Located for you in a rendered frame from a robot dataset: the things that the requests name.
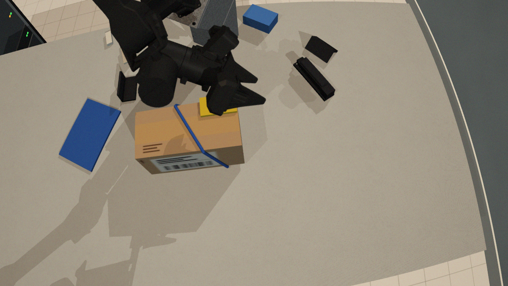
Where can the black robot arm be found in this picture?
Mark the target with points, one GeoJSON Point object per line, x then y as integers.
{"type": "Point", "coordinates": [137, 24]}

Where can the yellow flat block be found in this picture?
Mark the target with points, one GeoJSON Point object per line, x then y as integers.
{"type": "Point", "coordinates": [204, 112]}

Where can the brown cardboard box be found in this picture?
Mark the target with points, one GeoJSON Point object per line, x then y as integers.
{"type": "Point", "coordinates": [163, 143]}

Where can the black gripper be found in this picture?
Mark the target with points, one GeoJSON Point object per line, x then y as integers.
{"type": "Point", "coordinates": [226, 91]}

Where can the beige rectangular block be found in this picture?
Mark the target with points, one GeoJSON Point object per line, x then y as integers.
{"type": "Point", "coordinates": [109, 39]}

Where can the blue rectangular block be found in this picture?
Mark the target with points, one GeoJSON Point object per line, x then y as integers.
{"type": "Point", "coordinates": [260, 18]}

